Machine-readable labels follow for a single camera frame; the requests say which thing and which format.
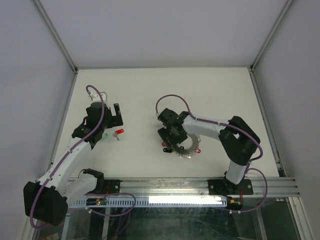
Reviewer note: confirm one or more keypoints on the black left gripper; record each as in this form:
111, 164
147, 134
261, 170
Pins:
115, 120

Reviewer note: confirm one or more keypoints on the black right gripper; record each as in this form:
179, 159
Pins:
163, 133

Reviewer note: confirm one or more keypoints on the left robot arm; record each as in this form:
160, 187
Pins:
47, 200

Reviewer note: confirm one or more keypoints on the black key tag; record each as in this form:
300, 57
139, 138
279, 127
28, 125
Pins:
166, 150

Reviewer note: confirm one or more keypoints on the red tag loose key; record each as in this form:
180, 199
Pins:
117, 132

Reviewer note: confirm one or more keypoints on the white slotted cable duct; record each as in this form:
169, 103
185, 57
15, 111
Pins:
160, 201

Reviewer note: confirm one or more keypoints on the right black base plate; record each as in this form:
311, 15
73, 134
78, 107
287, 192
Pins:
225, 188

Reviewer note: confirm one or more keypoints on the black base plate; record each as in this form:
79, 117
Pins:
225, 188
108, 186

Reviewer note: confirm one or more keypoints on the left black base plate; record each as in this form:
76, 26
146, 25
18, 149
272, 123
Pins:
108, 186

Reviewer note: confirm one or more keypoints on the left aluminium frame post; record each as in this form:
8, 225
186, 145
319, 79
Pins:
54, 34

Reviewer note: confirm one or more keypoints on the aluminium frame post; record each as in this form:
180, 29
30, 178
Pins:
272, 33
54, 34

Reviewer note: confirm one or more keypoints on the aluminium mounting rail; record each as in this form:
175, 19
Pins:
272, 187

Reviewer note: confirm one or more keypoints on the right aluminium frame post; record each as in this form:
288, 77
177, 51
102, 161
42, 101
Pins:
272, 33

